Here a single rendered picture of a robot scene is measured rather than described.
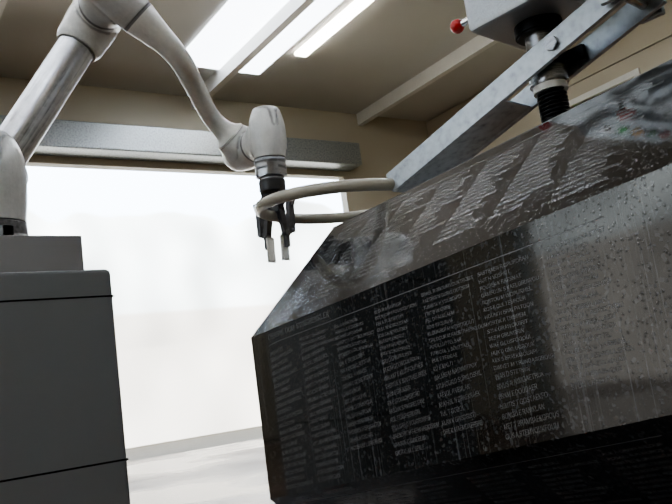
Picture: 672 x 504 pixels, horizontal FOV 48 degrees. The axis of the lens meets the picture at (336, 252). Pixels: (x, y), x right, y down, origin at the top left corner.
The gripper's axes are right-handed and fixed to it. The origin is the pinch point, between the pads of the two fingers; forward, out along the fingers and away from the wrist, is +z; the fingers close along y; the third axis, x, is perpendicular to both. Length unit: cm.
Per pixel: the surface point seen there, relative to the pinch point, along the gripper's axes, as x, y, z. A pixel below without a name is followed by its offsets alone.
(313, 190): -23.0, 28.7, -9.1
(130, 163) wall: 398, -479, -181
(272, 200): -22.6, 16.1, -9.0
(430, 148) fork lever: -14, 56, -15
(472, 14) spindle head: -24, 73, -38
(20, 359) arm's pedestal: -77, -8, 24
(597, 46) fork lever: -14, 95, -28
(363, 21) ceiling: 472, -215, -283
